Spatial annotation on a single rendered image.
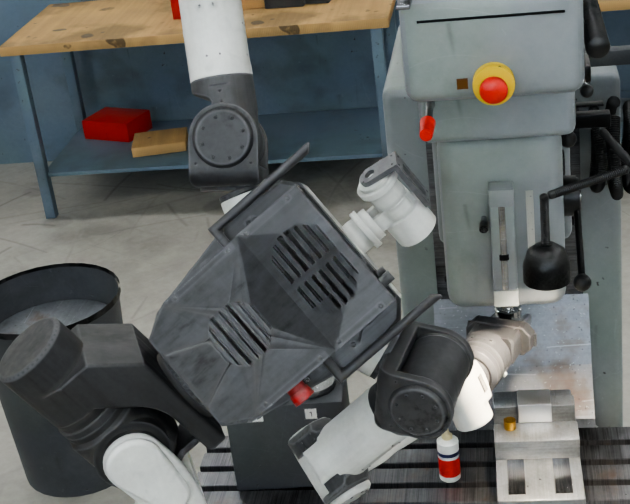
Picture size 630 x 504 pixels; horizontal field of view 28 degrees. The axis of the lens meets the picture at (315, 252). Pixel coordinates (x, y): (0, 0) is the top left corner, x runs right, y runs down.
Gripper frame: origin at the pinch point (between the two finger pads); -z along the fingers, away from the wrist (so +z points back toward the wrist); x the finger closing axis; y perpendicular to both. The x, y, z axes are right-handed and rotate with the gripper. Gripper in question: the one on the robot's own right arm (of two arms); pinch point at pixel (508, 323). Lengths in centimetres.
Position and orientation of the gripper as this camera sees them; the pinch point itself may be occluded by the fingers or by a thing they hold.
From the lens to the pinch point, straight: 226.2
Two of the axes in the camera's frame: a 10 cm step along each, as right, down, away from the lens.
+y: 1.1, 9.0, 4.2
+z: -4.6, 4.2, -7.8
